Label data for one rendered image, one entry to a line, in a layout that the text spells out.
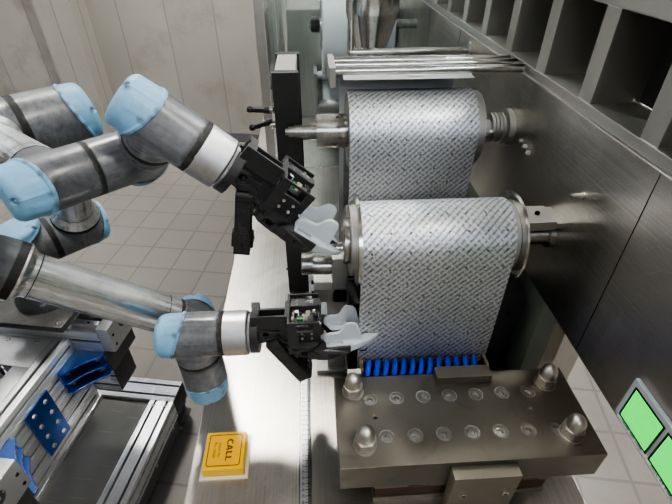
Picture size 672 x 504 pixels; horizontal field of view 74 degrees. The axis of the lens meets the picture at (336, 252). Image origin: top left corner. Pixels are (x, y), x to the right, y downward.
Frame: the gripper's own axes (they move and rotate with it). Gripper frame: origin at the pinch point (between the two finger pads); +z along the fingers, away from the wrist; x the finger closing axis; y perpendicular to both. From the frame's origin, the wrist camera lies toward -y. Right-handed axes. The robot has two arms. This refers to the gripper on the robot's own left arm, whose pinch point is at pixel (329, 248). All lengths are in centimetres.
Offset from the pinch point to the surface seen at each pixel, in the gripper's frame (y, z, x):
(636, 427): 17.0, 32.7, -28.1
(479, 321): 5.9, 28.1, -4.2
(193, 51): -99, -44, 346
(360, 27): 22, -4, 69
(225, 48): -79, -25, 341
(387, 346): -8.2, 19.7, -4.2
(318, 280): -10.0, 5.9, 5.7
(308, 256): -6.4, 0.8, 5.1
